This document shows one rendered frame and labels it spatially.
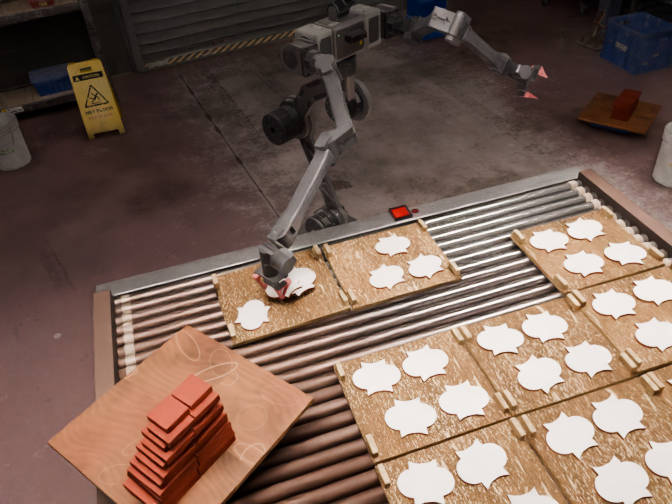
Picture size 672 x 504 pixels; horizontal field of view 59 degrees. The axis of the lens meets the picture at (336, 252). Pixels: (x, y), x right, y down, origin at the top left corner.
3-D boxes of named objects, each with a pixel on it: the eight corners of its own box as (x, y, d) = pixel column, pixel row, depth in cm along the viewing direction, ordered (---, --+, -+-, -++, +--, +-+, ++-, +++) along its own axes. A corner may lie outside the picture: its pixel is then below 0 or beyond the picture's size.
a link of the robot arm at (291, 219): (330, 150, 213) (320, 130, 204) (344, 151, 210) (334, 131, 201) (278, 250, 197) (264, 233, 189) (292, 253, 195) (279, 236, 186)
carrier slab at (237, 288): (212, 280, 217) (211, 277, 216) (316, 250, 227) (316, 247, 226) (233, 347, 192) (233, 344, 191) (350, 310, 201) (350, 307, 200)
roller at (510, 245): (120, 353, 199) (116, 343, 195) (612, 218, 239) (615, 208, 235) (121, 364, 195) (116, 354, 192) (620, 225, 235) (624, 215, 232)
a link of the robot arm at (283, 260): (288, 237, 198) (277, 223, 191) (311, 251, 191) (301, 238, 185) (265, 264, 195) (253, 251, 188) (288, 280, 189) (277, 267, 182)
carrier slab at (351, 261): (322, 250, 227) (322, 247, 226) (419, 224, 235) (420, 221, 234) (353, 311, 201) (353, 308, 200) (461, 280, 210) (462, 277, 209)
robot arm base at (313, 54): (317, 70, 241) (315, 41, 233) (331, 75, 237) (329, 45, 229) (302, 77, 237) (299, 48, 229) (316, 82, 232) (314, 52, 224)
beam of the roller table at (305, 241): (100, 296, 224) (95, 285, 220) (574, 176, 266) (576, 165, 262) (101, 311, 217) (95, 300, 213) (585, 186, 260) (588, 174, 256)
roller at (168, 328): (119, 342, 202) (115, 333, 199) (604, 211, 242) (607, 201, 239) (120, 353, 199) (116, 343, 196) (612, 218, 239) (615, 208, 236)
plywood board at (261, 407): (49, 445, 156) (47, 442, 155) (188, 327, 186) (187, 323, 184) (178, 558, 132) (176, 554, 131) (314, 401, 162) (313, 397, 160)
